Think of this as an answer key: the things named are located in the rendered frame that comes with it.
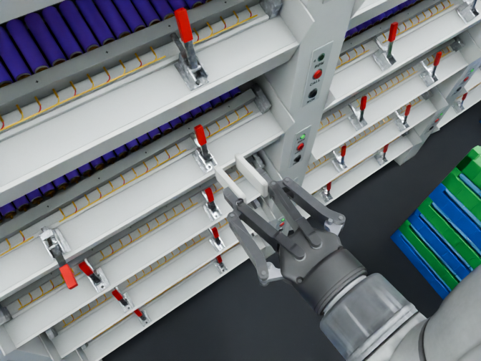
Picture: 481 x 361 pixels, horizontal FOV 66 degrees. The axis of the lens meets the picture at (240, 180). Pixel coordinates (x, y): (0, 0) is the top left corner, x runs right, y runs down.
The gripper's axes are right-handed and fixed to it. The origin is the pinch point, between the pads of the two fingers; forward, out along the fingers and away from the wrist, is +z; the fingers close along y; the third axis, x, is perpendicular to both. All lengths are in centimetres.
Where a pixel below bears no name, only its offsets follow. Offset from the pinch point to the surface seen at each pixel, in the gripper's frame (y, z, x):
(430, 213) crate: 59, -8, -57
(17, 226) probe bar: -29.1, 15.1, -2.8
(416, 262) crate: 58, -13, -83
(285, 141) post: 16.5, 10.1, -11.8
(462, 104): 117, 19, -66
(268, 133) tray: 13.2, 10.8, -8.0
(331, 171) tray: 40, 17, -47
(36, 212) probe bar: -26.0, 15.5, -2.5
